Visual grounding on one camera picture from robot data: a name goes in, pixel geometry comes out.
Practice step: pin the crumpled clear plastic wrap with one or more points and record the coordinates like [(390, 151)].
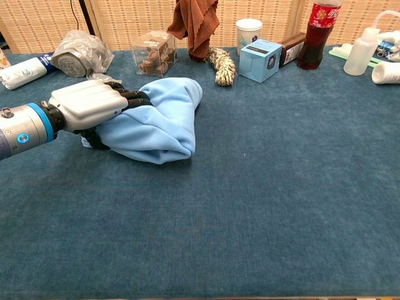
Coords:
[(95, 76)]

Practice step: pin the clear box with brown blocks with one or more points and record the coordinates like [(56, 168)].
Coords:
[(154, 56)]

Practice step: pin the dark blue table cloth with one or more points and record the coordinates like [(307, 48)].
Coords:
[(200, 234)]

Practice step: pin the light blue fleece pants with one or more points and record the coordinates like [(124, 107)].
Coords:
[(162, 125)]

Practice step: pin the dark brown box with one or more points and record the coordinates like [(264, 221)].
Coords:
[(292, 47)]

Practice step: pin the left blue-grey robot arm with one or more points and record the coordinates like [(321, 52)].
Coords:
[(25, 128)]

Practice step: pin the brown towel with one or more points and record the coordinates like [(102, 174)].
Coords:
[(197, 22)]

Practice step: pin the black tripod stand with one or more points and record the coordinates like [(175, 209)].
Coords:
[(86, 15)]

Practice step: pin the white paper cup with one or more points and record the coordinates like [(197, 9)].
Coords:
[(248, 34)]

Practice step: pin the cola bottle with red cap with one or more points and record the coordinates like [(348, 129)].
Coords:
[(315, 43)]

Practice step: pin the white tube with grey cap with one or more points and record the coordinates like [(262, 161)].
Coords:
[(386, 73)]

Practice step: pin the light blue cardboard box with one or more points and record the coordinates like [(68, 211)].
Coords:
[(259, 61)]

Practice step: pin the white tube with blue cap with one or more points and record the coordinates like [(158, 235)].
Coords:
[(22, 73)]

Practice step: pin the clear squeeze bottle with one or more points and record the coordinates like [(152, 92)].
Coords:
[(359, 56)]

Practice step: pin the white plastic bag of items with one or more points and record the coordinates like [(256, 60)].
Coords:
[(390, 37)]

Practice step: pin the bamboo folding screen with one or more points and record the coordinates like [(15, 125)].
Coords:
[(125, 18)]

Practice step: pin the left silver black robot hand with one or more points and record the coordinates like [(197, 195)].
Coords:
[(87, 103)]

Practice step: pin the silver plastic bag roll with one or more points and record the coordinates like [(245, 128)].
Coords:
[(81, 53)]

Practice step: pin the light green brush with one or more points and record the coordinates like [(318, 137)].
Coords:
[(339, 51)]

